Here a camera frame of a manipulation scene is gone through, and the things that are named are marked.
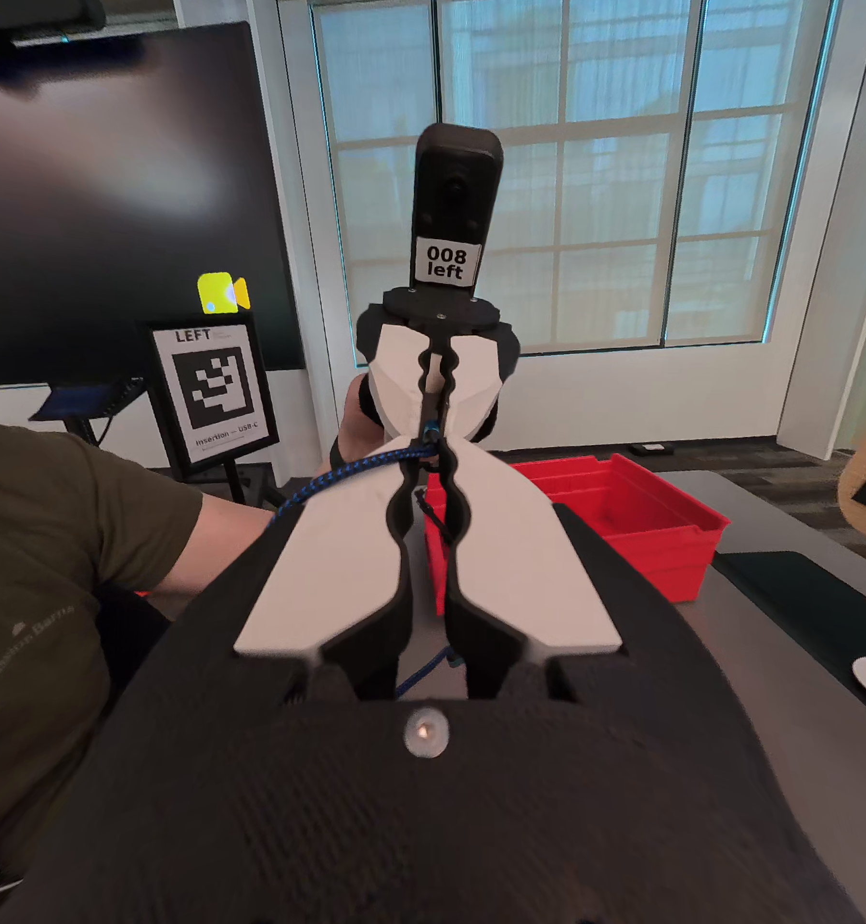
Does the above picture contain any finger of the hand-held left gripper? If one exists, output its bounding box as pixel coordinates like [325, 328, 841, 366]
[368, 323, 440, 440]
[440, 334, 506, 443]

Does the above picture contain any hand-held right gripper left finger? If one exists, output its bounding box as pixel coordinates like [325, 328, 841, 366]
[232, 442, 414, 664]

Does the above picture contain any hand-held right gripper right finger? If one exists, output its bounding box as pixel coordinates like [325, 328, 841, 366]
[444, 436, 625, 664]

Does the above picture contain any blue braided cable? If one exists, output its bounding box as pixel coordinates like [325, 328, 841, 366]
[268, 422, 464, 700]

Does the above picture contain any red plastic bin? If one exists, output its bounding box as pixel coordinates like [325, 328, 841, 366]
[422, 453, 731, 616]

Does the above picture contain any person's left hand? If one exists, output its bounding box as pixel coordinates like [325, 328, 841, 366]
[335, 374, 391, 469]

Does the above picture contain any large grid window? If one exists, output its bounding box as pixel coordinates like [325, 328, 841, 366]
[278, 0, 838, 358]

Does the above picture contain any framed tag sign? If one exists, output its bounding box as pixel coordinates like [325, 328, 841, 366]
[136, 312, 290, 506]

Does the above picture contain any person's torso in olive shirt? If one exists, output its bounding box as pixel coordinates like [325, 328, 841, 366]
[0, 419, 204, 896]

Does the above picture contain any wooden instruction board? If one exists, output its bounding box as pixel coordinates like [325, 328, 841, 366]
[837, 426, 866, 544]

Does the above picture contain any large black screen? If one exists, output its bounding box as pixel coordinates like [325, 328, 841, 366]
[0, 20, 307, 391]

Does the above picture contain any black video bar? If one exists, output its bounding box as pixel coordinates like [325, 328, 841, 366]
[0, 0, 109, 46]

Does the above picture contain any yellow camera sticker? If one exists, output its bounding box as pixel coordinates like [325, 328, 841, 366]
[197, 272, 251, 315]

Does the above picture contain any dark desk cable flap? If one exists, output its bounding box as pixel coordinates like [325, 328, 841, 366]
[714, 552, 866, 716]

